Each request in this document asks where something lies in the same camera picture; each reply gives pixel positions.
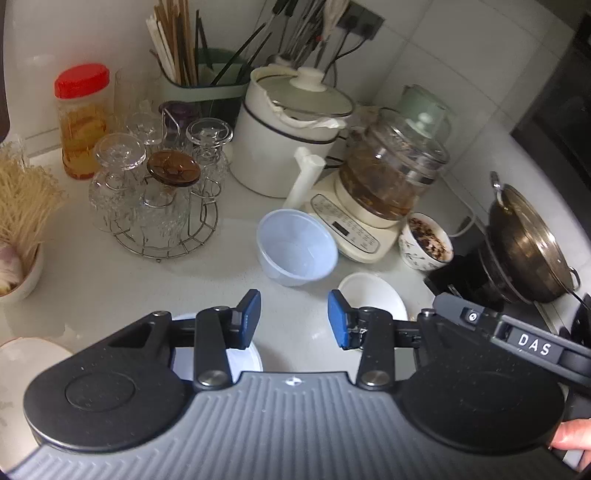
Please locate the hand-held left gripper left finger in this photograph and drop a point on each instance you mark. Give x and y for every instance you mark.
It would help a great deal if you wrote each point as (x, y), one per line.
(247, 318)

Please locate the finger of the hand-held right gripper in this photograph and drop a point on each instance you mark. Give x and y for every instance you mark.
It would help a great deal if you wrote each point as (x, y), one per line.
(466, 314)

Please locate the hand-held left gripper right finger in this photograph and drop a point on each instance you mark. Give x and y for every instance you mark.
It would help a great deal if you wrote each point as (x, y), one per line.
(337, 318)

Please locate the white ceramic bowl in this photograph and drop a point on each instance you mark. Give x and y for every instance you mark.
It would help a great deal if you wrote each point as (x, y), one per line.
(374, 290)

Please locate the translucent plastic bowl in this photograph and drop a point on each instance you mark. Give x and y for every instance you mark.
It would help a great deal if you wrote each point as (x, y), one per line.
(295, 249)

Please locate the white gold-rimmed plate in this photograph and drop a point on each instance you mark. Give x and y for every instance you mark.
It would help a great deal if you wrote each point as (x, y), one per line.
(27, 383)

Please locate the person's right hand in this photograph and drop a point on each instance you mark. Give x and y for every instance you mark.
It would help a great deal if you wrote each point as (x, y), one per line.
(575, 434)

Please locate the black induction cooktop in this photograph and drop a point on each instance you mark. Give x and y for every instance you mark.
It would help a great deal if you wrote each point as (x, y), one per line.
(461, 281)

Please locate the steel wok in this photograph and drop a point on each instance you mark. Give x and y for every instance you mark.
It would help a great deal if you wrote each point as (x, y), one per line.
(498, 272)

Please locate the floral mug with tea leaves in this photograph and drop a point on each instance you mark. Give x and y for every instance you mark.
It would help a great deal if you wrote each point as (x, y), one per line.
(422, 244)

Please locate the cream kettle heating base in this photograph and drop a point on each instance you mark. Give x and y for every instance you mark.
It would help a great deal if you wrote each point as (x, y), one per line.
(351, 230)

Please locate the glass kettle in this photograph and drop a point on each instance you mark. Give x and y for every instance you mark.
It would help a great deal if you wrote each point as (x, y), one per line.
(392, 161)

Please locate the white electric cooking pot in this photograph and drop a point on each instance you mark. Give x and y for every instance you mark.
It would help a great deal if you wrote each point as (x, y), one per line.
(272, 147)

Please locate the cluster of upturned glass cups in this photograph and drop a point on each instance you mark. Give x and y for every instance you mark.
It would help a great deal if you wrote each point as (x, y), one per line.
(120, 184)

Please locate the green utensil holder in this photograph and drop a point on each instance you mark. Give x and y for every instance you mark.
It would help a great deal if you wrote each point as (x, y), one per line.
(207, 90)

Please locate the garlic bulb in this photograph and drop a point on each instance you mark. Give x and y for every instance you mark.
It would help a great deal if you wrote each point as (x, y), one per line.
(9, 270)

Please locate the black appliance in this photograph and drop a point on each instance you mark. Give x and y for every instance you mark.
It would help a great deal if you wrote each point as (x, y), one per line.
(558, 83)

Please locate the red-lidded plastic jar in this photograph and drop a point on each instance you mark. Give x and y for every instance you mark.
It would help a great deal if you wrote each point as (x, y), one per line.
(83, 124)

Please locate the black serving utensils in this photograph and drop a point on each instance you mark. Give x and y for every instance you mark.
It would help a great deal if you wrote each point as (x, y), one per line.
(240, 50)

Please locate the bundle of wooden chopsticks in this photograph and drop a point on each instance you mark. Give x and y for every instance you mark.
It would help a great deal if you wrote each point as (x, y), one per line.
(173, 41)

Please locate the hanging kitchen utensils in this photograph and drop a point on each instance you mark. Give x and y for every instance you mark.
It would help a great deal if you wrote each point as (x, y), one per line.
(304, 32)

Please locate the dark wall outlet strip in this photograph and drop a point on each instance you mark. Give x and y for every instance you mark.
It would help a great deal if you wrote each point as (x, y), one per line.
(364, 18)

